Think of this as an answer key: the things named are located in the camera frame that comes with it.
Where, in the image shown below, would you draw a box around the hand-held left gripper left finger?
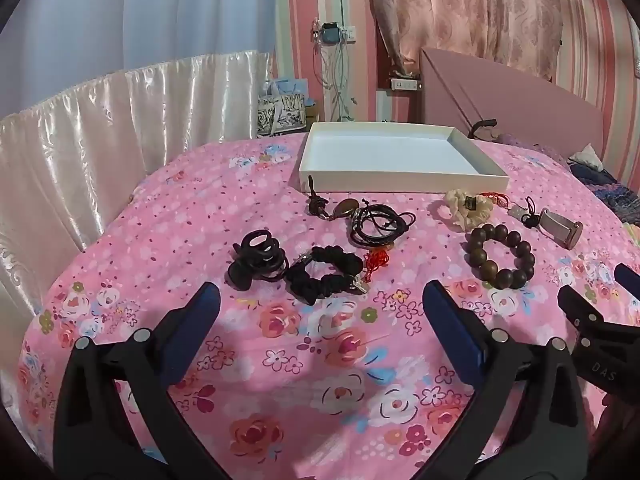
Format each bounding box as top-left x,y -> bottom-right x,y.
52,281 -> 236,480

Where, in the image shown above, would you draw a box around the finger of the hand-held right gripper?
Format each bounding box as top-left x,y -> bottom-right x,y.
557,285 -> 606,346
614,262 -> 640,302

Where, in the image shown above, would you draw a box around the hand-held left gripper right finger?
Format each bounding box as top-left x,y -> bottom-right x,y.
422,280 -> 591,480

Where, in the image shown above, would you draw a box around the black hair claw clip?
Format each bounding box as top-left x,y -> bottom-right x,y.
227,229 -> 287,292

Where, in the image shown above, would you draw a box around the brown wooden bead bracelet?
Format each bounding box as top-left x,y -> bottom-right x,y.
466,224 -> 536,290

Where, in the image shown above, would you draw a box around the cream scrunchie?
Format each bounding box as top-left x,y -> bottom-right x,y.
444,188 -> 495,232

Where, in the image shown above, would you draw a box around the red hair tie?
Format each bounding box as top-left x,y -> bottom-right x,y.
480,192 -> 524,219

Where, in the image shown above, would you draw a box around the black leather cord bracelet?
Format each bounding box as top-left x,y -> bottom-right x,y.
348,201 -> 417,249

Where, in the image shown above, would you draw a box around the brown oval pendant with cord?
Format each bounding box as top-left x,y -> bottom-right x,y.
306,175 -> 361,222

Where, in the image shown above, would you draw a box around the white shallow cardboard box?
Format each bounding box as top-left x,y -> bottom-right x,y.
291,121 -> 510,195

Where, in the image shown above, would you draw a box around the dark blue striped blanket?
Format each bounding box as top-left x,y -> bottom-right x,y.
570,162 -> 640,226

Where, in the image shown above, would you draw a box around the red knot charm silver tag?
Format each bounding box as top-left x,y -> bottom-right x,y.
350,250 -> 391,295

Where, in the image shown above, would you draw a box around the black scrunchie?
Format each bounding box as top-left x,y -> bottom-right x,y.
284,245 -> 365,305

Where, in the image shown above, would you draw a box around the white pillow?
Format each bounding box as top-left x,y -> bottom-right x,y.
570,144 -> 606,171

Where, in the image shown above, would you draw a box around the pink floral bedsheet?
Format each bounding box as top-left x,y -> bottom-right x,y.
12,132 -> 640,480

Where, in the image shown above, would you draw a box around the purple dotted pillow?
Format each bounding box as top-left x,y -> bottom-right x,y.
500,133 -> 568,163

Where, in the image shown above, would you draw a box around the pink headboard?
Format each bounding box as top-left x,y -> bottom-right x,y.
419,47 -> 636,181

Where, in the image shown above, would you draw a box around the white satin curtain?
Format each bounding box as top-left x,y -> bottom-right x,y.
0,50 -> 273,321

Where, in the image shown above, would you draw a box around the black and white tote bag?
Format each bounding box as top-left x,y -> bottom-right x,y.
257,92 -> 307,136

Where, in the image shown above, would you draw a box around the pale blue paper bag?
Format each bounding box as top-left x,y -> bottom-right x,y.
265,77 -> 308,98

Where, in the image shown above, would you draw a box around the pink patterned curtain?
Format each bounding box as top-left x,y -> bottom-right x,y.
362,0 -> 566,83

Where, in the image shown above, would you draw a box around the pale blue curtain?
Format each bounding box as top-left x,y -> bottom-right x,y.
0,0 -> 291,116

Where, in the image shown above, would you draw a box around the silver cylinder keychain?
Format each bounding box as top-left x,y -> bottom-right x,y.
520,199 -> 583,250

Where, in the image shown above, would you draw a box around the brown bag with black strap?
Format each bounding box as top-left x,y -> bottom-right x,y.
469,119 -> 501,142

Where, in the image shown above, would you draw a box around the white hanging cables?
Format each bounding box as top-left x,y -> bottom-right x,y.
312,42 -> 351,121

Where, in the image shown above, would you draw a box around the white wall socket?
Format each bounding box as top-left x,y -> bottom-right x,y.
312,19 -> 357,46

